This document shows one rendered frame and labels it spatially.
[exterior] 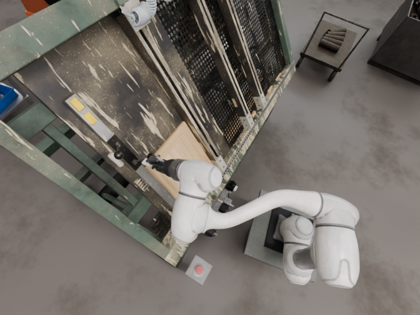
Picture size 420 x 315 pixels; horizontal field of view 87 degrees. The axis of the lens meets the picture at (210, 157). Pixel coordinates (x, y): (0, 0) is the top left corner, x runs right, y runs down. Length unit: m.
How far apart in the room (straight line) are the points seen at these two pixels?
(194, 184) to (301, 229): 0.90
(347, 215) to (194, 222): 0.57
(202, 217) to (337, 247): 0.47
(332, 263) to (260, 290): 1.59
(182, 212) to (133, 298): 1.72
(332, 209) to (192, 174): 0.53
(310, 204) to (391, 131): 3.25
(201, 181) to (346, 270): 0.56
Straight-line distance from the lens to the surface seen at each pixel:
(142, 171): 1.18
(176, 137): 1.31
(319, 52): 4.06
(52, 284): 2.64
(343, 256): 0.93
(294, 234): 1.50
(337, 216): 0.95
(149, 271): 2.39
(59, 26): 1.02
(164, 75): 1.22
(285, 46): 2.50
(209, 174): 0.72
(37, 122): 1.08
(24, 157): 1.00
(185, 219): 0.76
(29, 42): 0.98
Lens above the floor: 2.36
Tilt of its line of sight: 61 degrees down
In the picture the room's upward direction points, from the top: 10 degrees clockwise
